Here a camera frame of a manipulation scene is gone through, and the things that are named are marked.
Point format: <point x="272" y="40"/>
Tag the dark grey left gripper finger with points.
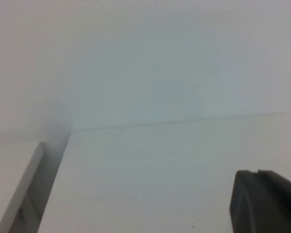
<point x="264" y="206"/>

